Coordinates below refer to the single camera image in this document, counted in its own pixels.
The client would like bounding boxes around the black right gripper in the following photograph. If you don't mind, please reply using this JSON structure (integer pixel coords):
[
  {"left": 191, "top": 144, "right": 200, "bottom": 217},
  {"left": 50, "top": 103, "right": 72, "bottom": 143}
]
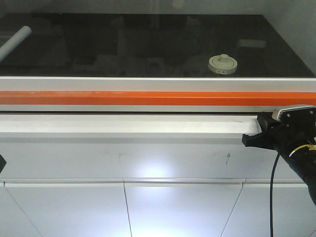
[{"left": 242, "top": 112, "right": 316, "bottom": 158}]

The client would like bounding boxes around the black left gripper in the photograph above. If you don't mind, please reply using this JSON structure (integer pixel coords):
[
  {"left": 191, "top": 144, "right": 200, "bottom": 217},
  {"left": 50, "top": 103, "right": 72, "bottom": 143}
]
[{"left": 0, "top": 155, "right": 6, "bottom": 173}]

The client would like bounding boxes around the orange sash handle bar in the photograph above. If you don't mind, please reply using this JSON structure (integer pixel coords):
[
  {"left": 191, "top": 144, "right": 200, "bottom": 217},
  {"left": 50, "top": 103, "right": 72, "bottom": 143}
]
[{"left": 0, "top": 91, "right": 316, "bottom": 106}]

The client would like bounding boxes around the glass jar with beige lid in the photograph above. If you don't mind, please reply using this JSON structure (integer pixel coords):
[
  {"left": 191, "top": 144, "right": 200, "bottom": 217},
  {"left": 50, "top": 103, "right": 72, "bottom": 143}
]
[{"left": 208, "top": 54, "right": 237, "bottom": 75}]

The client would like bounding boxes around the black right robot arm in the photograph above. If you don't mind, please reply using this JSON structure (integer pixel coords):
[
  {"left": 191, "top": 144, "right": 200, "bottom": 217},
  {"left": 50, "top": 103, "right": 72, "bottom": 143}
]
[{"left": 242, "top": 107, "right": 316, "bottom": 202}]

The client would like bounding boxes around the left white cabinet door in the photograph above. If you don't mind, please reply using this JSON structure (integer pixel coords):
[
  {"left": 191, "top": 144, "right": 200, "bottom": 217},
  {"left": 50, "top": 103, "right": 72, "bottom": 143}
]
[{"left": 5, "top": 183, "right": 131, "bottom": 237}]

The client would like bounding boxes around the white cabinet door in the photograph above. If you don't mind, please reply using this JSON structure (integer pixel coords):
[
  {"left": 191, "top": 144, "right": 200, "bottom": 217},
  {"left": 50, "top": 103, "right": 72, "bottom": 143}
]
[
  {"left": 5, "top": 183, "right": 131, "bottom": 237},
  {"left": 125, "top": 183, "right": 242, "bottom": 237}
]

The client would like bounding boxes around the grey rolled paper tube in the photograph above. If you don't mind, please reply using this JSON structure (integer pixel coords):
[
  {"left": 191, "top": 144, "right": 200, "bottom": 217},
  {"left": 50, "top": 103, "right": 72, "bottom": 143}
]
[{"left": 0, "top": 26, "right": 32, "bottom": 61}]

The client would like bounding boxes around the middle white cabinet door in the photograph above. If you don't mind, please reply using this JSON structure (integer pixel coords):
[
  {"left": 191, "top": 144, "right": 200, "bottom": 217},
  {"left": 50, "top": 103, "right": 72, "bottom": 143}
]
[{"left": 125, "top": 183, "right": 242, "bottom": 237}]

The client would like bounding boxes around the black camera cable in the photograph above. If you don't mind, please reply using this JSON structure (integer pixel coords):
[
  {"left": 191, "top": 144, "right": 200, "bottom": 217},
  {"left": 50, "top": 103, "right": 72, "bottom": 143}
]
[{"left": 269, "top": 152, "right": 281, "bottom": 237}]

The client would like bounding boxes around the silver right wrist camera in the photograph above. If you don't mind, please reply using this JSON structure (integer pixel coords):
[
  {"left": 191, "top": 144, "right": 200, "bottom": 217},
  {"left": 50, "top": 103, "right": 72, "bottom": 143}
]
[{"left": 272, "top": 104, "right": 316, "bottom": 122}]

